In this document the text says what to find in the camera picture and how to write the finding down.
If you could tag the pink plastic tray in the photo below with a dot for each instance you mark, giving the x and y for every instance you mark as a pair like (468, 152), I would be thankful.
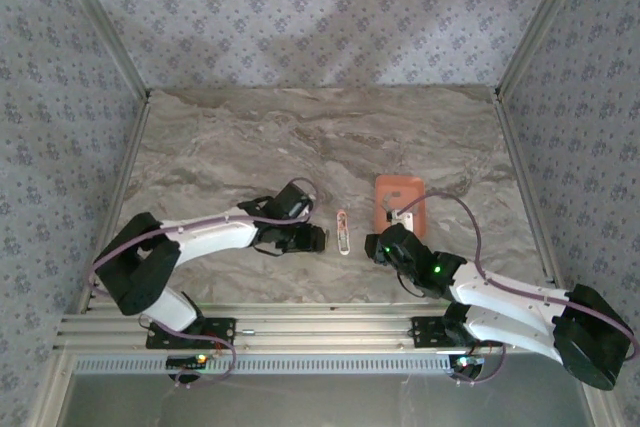
(412, 187)

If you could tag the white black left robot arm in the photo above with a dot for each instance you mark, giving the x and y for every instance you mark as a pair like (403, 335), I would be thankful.
(215, 237)

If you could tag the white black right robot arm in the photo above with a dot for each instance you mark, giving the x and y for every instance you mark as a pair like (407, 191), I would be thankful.
(500, 292)

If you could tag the grey staple strip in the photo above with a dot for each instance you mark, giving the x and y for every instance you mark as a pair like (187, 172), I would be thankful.
(395, 194)

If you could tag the grey metal sheet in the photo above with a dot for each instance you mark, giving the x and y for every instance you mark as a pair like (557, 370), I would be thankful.
(325, 402)

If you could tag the aluminium mounting rail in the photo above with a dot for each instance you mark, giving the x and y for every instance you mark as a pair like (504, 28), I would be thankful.
(325, 322)

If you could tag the aluminium table side rail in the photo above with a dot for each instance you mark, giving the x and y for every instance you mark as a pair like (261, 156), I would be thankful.
(515, 167)
(131, 157)

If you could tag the short aluminium frame post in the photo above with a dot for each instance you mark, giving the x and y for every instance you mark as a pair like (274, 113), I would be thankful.
(47, 392)
(600, 407)

